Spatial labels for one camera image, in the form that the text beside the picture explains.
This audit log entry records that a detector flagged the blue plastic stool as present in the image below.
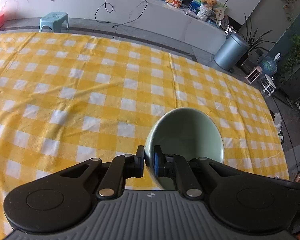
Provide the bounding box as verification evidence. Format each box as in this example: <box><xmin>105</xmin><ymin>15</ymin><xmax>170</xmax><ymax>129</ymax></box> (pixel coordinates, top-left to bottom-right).
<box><xmin>39</xmin><ymin>12</ymin><xmax>69</xmax><ymax>33</ymax></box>

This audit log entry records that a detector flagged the grey metal trash bin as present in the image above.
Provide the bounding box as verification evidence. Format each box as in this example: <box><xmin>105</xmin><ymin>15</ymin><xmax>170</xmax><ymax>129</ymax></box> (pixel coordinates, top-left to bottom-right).
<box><xmin>213</xmin><ymin>32</ymin><xmax>250</xmax><ymax>71</ymax></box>

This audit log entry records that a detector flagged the yellow checkered tablecloth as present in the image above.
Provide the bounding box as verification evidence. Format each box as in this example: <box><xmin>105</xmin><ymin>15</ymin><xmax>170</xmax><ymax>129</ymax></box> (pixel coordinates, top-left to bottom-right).
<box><xmin>0</xmin><ymin>33</ymin><xmax>289</xmax><ymax>239</ymax></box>

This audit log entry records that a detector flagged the teddy bear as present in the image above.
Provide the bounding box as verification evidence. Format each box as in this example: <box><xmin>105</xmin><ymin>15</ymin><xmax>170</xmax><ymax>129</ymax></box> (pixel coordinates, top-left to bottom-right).
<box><xmin>197</xmin><ymin>0</ymin><xmax>217</xmax><ymax>21</ymax></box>

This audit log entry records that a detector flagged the water jug with pump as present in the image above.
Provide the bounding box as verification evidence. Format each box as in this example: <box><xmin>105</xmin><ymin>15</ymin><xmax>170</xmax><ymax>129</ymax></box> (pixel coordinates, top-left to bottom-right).
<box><xmin>258</xmin><ymin>53</ymin><xmax>281</xmax><ymax>77</ymax></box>

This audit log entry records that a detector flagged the white round stool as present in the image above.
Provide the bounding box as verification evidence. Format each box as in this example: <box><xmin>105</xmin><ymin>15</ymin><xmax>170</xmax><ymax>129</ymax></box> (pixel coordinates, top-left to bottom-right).
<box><xmin>260</xmin><ymin>74</ymin><xmax>276</xmax><ymax>98</ymax></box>

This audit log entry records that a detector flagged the white tv console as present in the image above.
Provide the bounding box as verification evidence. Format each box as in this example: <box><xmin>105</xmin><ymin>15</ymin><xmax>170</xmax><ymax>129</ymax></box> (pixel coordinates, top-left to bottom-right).
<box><xmin>0</xmin><ymin>0</ymin><xmax>226</xmax><ymax>54</ymax></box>

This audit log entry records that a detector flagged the green ceramic bowl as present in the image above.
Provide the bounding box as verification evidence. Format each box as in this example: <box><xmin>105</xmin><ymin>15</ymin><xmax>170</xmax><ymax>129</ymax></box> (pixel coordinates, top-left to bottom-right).
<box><xmin>145</xmin><ymin>107</ymin><xmax>224</xmax><ymax>190</ymax></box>

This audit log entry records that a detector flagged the hanging ivy plant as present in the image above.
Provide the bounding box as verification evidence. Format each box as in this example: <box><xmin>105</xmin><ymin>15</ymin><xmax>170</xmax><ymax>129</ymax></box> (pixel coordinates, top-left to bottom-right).
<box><xmin>280</xmin><ymin>35</ymin><xmax>300</xmax><ymax>82</ymax></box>

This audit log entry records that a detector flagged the potted floor plant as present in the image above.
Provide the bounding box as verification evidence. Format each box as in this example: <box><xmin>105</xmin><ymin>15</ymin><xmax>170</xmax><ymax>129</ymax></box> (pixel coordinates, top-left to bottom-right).
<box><xmin>236</xmin><ymin>15</ymin><xmax>277</xmax><ymax>68</ymax></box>

